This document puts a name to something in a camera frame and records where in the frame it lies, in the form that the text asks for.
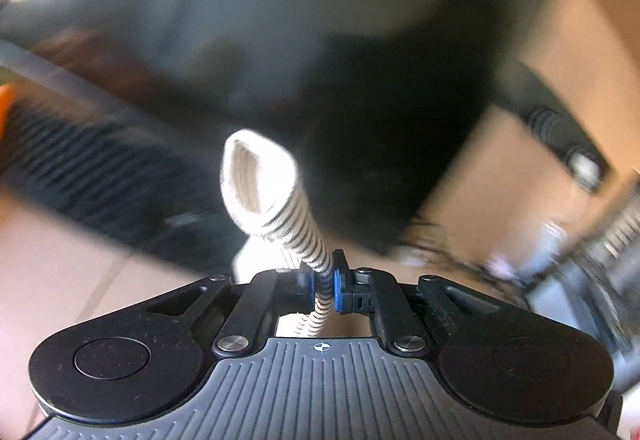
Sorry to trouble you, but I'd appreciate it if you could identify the computer case with glass panel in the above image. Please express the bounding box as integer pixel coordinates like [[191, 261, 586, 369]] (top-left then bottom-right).
[[525, 182, 639, 394]]

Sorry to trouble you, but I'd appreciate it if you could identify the striped beige knit garment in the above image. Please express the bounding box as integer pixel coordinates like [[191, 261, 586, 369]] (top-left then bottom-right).
[[220, 129, 334, 337]]

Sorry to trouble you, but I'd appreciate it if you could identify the curved computer monitor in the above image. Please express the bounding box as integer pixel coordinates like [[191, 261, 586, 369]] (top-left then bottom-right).
[[0, 0, 576, 256]]

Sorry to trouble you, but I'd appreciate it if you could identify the orange pumpkin figurine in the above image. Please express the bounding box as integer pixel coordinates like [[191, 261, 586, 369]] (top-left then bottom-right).
[[0, 84, 16, 139]]

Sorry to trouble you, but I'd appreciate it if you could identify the black cable bundle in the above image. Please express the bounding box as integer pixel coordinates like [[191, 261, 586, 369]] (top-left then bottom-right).
[[394, 217, 532, 296]]

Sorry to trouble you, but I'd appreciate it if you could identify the black keyboard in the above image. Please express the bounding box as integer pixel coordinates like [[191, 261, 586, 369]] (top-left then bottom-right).
[[1, 101, 244, 274]]

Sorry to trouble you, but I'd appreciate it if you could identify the black wall power strip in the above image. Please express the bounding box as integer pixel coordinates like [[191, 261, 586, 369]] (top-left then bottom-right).
[[495, 62, 611, 193]]

